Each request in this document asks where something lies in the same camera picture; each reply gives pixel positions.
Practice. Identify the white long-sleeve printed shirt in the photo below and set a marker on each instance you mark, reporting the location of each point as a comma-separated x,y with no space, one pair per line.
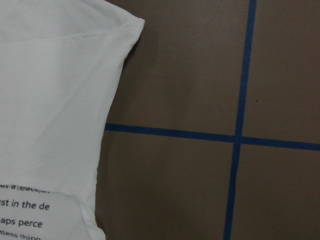
60,66

